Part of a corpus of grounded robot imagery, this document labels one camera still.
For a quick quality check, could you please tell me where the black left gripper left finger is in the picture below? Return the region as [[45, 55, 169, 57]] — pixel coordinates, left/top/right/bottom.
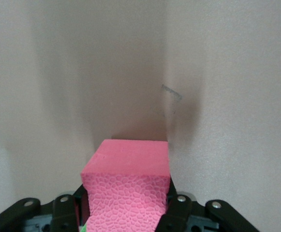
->
[[0, 185, 89, 232]]

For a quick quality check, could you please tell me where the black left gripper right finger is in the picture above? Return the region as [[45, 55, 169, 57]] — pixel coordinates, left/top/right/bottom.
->
[[158, 181, 262, 232]]

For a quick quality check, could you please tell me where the red foam block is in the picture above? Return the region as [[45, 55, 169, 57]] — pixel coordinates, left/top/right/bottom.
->
[[80, 139, 170, 232]]

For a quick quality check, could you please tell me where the brown table mat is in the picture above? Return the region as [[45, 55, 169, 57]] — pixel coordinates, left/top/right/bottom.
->
[[0, 0, 281, 232]]

